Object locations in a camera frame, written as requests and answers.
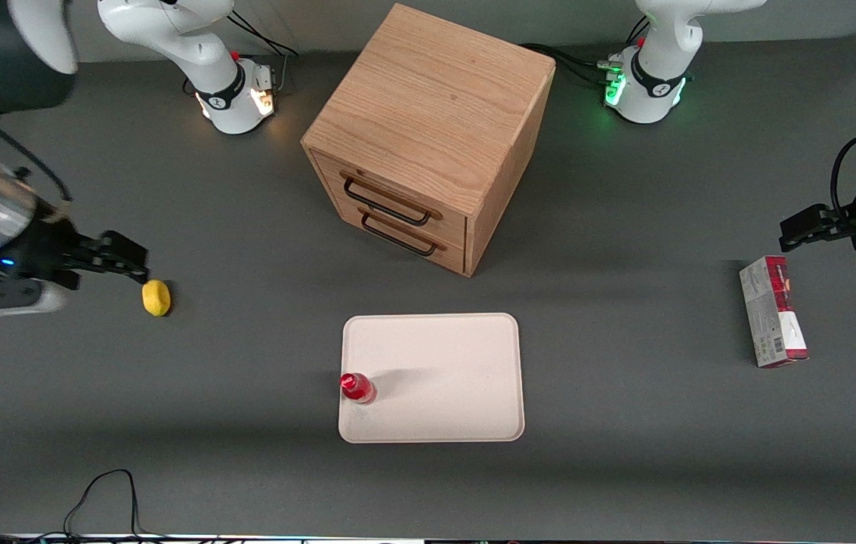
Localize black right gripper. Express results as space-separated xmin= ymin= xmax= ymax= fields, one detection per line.
xmin=0 ymin=198 xmax=151 ymax=294

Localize red coke bottle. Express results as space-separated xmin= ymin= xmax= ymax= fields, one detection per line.
xmin=338 ymin=371 xmax=379 ymax=407

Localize beige plastic tray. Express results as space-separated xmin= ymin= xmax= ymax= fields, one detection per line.
xmin=338 ymin=312 xmax=526 ymax=444

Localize yellow lemon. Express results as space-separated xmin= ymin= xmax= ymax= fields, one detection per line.
xmin=141 ymin=279 xmax=172 ymax=318

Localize grey and red carton box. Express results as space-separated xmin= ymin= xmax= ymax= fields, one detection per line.
xmin=738 ymin=255 xmax=811 ymax=369

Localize wooden drawer front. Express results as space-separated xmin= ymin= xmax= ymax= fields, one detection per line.
xmin=328 ymin=198 xmax=468 ymax=276
xmin=310 ymin=148 xmax=469 ymax=244

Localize grey table mat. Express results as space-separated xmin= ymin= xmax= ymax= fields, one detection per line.
xmin=0 ymin=29 xmax=856 ymax=542

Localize wooden drawer cabinet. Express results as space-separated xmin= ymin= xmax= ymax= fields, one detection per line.
xmin=300 ymin=2 xmax=558 ymax=279

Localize thin black cable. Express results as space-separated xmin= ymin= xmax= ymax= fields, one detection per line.
xmin=0 ymin=468 xmax=226 ymax=544

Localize black right arm base cables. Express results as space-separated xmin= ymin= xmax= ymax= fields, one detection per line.
xmin=183 ymin=10 xmax=302 ymax=97

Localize black arm base cables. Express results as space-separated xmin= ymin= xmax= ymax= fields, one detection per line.
xmin=520 ymin=14 xmax=652 ymax=88
xmin=183 ymin=10 xmax=302 ymax=97

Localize black wire drawer handle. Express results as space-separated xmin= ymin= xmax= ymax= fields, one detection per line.
xmin=360 ymin=211 xmax=438 ymax=258
xmin=341 ymin=175 xmax=433 ymax=227

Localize black left arm base cables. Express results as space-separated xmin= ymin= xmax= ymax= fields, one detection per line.
xmin=520 ymin=14 xmax=652 ymax=88

